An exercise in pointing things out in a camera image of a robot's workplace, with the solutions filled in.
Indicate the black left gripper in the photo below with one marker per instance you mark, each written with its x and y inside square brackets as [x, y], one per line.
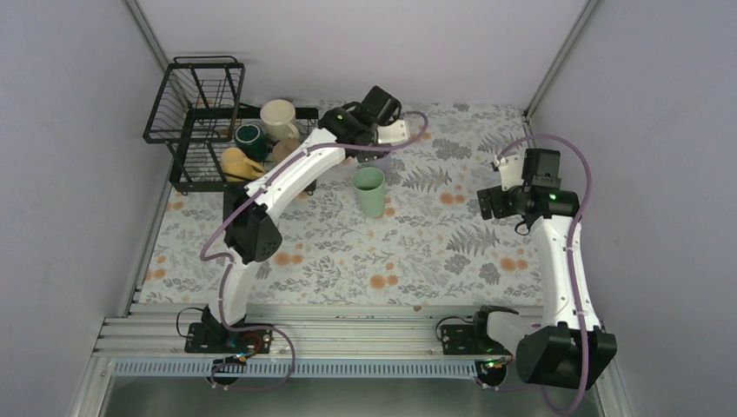
[368, 155]

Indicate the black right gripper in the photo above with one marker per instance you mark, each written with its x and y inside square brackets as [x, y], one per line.
[499, 208]

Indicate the mint green plastic cup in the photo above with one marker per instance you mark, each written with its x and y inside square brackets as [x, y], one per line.
[368, 184]

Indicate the cream ceramic mug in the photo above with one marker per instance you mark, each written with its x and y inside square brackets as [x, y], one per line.
[279, 119]

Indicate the dark green ceramic mug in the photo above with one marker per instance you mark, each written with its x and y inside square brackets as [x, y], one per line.
[252, 142]

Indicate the lavender plastic cup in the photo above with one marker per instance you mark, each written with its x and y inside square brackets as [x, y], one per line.
[384, 164]

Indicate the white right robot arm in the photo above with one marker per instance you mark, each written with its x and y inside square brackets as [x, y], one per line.
[570, 348]

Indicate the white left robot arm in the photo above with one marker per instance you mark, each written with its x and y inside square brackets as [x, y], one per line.
[365, 130]

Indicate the floral tablecloth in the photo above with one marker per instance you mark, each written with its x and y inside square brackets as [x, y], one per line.
[430, 247]

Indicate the yellow ceramic mug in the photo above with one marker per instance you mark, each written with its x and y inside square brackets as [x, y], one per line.
[237, 167]

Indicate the aluminium corner profile right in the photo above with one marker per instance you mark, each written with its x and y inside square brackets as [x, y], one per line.
[560, 57]

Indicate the aluminium corner profile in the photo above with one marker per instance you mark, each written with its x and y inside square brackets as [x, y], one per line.
[560, 57]
[151, 226]

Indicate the aluminium corner profile left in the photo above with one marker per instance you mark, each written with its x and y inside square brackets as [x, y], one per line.
[151, 226]

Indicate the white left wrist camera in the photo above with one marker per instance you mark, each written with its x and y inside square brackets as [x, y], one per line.
[395, 133]

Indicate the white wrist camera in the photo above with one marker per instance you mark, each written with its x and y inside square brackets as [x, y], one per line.
[395, 133]
[510, 170]

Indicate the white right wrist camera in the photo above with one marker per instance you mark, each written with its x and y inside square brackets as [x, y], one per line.
[510, 170]

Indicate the black wire dish rack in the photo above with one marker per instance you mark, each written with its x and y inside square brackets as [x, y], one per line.
[197, 110]

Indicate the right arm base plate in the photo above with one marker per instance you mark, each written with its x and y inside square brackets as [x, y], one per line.
[461, 339]

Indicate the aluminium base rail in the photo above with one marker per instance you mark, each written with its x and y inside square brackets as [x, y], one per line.
[390, 332]

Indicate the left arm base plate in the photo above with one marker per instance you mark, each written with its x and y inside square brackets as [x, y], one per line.
[200, 340]

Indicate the grey slotted cable duct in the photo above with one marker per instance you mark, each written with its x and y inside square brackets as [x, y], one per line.
[310, 368]

